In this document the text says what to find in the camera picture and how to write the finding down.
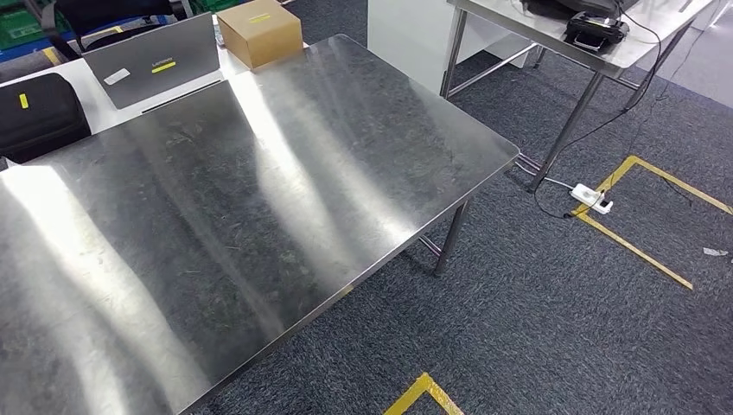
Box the stainless steel workbench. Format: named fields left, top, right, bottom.
left=0, top=33, right=521, bottom=415

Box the white cabinet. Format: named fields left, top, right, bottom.
left=366, top=0, right=539, bottom=96

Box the yellow floor tape square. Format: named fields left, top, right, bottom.
left=570, top=154, right=733, bottom=291
left=382, top=372, right=465, bottom=415

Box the brown cardboard box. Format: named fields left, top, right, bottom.
left=216, top=0, right=304, bottom=71

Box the white power strip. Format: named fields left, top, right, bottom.
left=570, top=182, right=614, bottom=216

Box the stainless steel side table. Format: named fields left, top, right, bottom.
left=439, top=0, right=717, bottom=193

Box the green plastic crate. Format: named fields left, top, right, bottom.
left=188, top=0, right=245, bottom=16
left=0, top=3, right=44, bottom=52

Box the grey laptop with stickers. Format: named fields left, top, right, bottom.
left=81, top=12, right=223, bottom=114

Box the black bag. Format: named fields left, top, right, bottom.
left=520, top=0, right=640, bottom=19

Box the black handheld device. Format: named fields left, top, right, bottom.
left=565, top=11, right=631, bottom=53

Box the black case with yellow sticker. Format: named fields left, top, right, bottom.
left=0, top=73, right=92, bottom=164

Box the white power cable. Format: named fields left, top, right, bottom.
left=518, top=166, right=574, bottom=190

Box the black cable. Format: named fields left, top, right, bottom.
left=532, top=11, right=666, bottom=221

